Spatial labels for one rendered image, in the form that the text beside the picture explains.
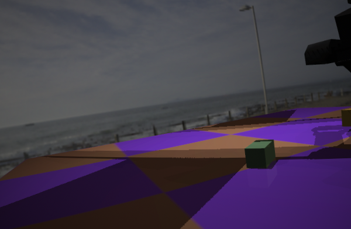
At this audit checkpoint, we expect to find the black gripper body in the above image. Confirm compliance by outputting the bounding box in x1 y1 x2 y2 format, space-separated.
304 39 351 65

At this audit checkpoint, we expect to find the yellow bar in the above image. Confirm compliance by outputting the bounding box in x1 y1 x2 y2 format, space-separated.
341 109 351 127

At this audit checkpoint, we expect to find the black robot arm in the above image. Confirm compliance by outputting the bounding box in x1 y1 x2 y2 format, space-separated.
335 8 351 44

